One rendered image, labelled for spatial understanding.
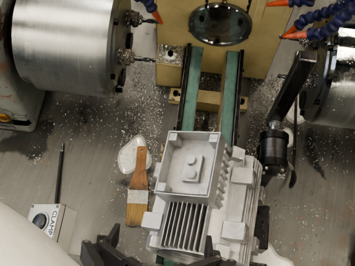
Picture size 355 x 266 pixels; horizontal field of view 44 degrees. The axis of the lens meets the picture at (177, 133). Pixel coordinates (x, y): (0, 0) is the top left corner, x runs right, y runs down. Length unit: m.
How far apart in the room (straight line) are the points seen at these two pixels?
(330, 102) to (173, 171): 0.34
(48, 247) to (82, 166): 0.80
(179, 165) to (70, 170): 0.40
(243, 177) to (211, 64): 0.47
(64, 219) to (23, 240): 0.49
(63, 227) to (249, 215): 0.33
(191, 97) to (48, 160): 0.39
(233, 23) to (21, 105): 0.52
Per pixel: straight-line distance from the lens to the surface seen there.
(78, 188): 1.11
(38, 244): 0.33
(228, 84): 1.08
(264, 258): 1.07
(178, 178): 0.78
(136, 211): 1.07
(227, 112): 1.04
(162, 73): 1.14
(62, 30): 0.89
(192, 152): 0.80
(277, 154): 0.88
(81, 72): 0.90
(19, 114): 1.12
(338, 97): 0.91
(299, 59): 0.74
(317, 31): 0.80
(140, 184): 1.08
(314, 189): 1.15
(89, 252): 0.57
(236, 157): 0.80
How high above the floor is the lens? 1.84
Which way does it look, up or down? 66 degrees down
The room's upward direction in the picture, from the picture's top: 4 degrees clockwise
